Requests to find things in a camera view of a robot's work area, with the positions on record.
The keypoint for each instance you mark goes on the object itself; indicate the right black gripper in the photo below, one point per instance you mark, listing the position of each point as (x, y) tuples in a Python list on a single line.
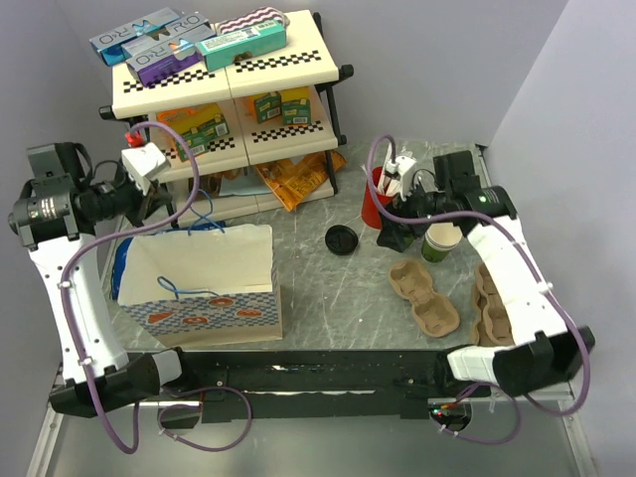
[(390, 237)]

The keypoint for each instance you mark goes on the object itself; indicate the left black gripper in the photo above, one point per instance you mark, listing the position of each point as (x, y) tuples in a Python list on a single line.
[(145, 205)]

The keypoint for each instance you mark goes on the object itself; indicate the brown pulp cup carrier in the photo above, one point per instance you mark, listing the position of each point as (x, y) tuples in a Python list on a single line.
[(432, 311)]

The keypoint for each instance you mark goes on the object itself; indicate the paper takeout bag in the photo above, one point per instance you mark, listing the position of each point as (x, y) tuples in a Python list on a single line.
[(203, 287)]

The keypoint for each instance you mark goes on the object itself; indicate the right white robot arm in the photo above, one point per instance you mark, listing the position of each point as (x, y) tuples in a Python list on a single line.
[(547, 348)]

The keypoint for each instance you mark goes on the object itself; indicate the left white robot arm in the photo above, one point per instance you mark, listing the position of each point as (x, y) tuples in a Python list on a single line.
[(55, 218)]

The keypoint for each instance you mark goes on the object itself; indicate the red straw holder cup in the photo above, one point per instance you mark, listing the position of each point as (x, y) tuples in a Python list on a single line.
[(369, 212)]

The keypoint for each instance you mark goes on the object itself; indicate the white wrapped straws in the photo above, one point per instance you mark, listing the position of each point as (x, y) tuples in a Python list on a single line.
[(388, 183)]

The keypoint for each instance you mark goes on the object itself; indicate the blue chip bag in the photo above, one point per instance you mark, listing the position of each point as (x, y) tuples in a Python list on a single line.
[(119, 262)]

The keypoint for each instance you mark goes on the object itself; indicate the green snack box left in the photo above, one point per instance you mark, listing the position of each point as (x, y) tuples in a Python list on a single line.
[(199, 137)]

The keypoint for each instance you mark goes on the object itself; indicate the orange snack box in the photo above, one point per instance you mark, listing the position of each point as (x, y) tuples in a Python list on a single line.
[(185, 119)]

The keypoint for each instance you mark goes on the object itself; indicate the cream checkered shelf rack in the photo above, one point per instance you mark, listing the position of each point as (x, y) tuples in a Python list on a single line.
[(305, 61)]

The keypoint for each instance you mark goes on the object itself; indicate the orange snack bag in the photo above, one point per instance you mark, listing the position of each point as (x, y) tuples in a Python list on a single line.
[(292, 180)]

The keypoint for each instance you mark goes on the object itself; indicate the purple R.O box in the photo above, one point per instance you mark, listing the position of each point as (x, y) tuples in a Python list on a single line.
[(162, 61)]

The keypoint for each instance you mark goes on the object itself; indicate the green snack box right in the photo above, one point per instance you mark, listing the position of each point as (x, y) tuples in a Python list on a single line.
[(266, 106)]

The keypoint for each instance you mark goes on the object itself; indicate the green yellow snack box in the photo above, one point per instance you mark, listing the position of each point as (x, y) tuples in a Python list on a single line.
[(296, 106)]

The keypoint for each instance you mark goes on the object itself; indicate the teal box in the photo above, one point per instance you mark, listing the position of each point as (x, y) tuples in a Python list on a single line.
[(253, 41)]

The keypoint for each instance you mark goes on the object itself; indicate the blue R.O box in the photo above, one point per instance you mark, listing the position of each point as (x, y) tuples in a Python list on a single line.
[(121, 43)]

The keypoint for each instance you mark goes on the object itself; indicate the wavy striped pouch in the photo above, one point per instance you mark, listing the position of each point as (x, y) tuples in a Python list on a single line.
[(254, 17)]

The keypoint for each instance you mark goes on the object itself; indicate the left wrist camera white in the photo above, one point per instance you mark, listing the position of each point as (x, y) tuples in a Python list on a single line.
[(143, 161)]

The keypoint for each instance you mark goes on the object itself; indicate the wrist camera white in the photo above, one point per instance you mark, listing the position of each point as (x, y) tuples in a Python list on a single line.
[(406, 169), (143, 161)]

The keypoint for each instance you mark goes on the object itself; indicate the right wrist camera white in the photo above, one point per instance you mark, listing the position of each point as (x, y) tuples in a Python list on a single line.
[(406, 169)]

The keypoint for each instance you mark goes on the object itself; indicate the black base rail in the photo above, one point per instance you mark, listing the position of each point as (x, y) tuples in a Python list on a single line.
[(232, 385)]

